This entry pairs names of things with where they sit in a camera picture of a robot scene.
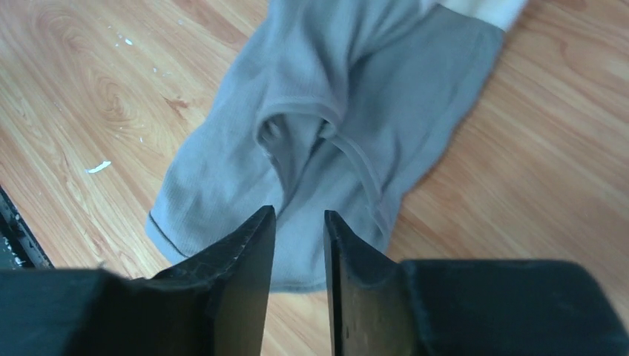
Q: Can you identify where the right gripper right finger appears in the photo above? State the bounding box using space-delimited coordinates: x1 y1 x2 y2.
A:
324 211 628 355

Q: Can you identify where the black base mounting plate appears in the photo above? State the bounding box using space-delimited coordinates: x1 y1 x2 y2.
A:
1 188 54 269

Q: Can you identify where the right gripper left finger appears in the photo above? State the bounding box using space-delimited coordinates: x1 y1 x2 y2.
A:
1 205 276 355

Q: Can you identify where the grey underwear white waistband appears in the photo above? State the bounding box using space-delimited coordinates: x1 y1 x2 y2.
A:
145 1 526 293

